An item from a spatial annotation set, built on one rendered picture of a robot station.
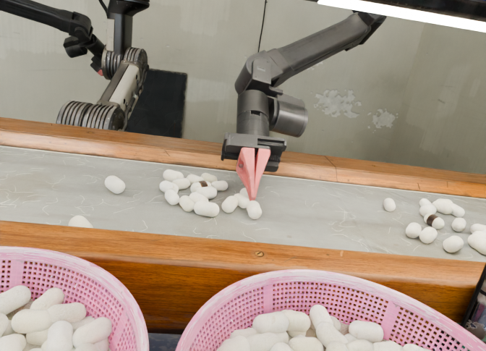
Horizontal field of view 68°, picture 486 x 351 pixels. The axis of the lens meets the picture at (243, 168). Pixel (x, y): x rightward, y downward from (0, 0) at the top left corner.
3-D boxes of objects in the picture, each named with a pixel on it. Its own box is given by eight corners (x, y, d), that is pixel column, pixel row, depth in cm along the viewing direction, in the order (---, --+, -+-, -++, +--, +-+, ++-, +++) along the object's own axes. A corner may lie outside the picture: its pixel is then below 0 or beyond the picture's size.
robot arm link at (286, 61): (348, 30, 93) (376, -4, 84) (363, 46, 93) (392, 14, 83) (226, 88, 71) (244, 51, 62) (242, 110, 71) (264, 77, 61)
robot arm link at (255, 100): (233, 102, 68) (243, 82, 63) (266, 111, 70) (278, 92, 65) (231, 131, 64) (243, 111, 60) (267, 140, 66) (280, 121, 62)
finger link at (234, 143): (273, 190, 53) (270, 139, 57) (224, 186, 52) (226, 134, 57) (263, 210, 58) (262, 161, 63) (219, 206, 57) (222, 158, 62)
